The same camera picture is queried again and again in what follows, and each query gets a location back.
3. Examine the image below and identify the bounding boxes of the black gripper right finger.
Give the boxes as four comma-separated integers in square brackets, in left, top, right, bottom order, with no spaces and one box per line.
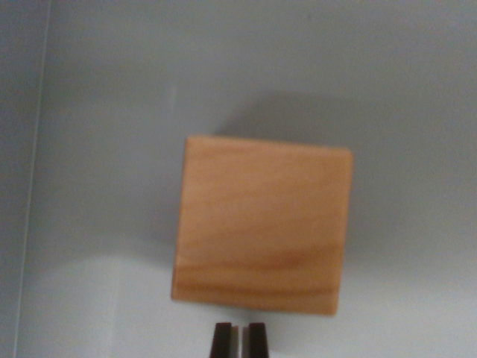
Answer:
[241,322,271,358]

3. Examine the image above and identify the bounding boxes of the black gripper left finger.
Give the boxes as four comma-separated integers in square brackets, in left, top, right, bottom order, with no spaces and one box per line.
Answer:
[209,322,241,358]

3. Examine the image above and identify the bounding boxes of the wooden cube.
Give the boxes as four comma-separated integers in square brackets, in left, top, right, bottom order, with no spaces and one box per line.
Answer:
[170,134,354,318]

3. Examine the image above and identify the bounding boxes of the white plastic tray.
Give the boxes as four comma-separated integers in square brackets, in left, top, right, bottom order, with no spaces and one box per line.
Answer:
[0,0,477,358]

